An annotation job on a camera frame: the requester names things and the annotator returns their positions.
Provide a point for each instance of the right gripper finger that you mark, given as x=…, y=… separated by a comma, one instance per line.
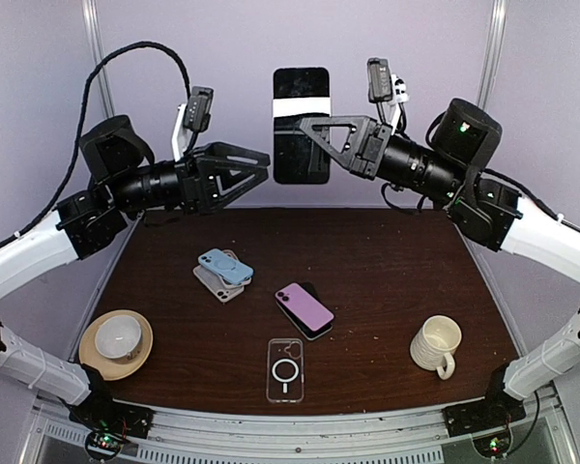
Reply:
x=335, y=129
x=346, y=156

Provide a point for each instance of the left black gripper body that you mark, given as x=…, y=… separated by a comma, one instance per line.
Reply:
x=188, y=169

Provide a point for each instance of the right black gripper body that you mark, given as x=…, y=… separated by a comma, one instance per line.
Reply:
x=379, y=137

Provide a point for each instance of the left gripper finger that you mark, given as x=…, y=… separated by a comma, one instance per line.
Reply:
x=221, y=187
x=225, y=151

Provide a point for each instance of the clear magsafe phone case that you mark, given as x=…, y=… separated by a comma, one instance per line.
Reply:
x=285, y=371

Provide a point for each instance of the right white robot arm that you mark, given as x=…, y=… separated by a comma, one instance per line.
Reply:
x=489, y=208

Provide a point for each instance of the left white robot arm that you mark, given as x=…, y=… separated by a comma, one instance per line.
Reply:
x=126, y=181

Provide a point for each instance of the pinkish beige phone case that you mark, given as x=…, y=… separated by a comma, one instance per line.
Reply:
x=237, y=285

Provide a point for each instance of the light blue phone case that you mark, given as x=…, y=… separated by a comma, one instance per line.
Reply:
x=215, y=261

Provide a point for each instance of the bottom dark phone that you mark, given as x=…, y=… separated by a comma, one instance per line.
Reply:
x=314, y=290

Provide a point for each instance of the white bowl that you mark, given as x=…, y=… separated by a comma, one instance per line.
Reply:
x=118, y=338

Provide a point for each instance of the cream ribbed mug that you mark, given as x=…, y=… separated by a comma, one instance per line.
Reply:
x=434, y=345

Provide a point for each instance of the tan saucer plate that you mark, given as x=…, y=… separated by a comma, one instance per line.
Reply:
x=115, y=370

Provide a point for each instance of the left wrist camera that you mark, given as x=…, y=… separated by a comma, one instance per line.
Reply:
x=192, y=119

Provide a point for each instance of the right aluminium corner post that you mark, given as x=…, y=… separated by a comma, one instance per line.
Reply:
x=493, y=48

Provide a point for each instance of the aluminium corner post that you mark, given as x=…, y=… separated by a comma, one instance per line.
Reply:
x=99, y=58
x=493, y=48

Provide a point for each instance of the left aluminium corner post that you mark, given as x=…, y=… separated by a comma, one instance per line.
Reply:
x=99, y=58

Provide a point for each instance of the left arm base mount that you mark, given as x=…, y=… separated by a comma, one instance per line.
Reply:
x=111, y=431

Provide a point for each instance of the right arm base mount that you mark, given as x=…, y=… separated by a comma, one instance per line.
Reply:
x=488, y=424

